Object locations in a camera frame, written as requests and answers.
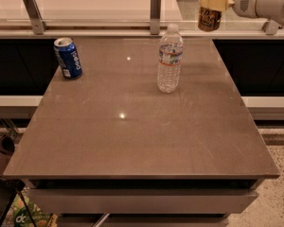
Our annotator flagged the middle metal glass bracket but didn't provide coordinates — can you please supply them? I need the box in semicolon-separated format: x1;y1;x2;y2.
150;0;161;35

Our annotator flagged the black chair frame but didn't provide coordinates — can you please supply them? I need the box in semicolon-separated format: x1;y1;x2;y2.
0;176;37;227

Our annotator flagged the right metal glass bracket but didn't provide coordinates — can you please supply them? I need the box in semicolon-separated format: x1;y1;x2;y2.
262;20;281;35

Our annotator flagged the green snack bag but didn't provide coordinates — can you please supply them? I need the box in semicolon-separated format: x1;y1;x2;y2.
12;196;58;227

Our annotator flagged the dark round floor object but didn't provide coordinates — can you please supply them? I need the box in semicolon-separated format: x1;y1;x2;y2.
0;136;15;156

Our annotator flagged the glass railing panel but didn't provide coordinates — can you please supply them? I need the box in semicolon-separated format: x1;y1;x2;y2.
0;0;284;31

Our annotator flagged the clear plastic water bottle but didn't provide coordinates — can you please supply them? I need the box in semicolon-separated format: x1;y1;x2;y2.
157;24;184;93

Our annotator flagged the orange gold soda can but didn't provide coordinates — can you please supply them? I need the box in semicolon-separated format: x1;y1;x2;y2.
198;7;222;32

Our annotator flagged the metal glass bracket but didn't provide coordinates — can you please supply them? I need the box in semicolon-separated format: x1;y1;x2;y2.
23;0;46;35
150;0;161;35
262;20;281;35

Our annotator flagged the grey drawer front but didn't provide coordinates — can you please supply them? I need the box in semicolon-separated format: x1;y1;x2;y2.
28;189;257;214

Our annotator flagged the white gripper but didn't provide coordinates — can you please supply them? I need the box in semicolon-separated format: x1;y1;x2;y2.
198;0;259;18

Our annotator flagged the blue pepsi can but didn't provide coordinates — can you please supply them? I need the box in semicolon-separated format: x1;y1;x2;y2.
54;38;82;79

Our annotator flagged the left metal glass bracket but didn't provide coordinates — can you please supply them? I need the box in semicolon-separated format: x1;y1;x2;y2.
23;0;46;35

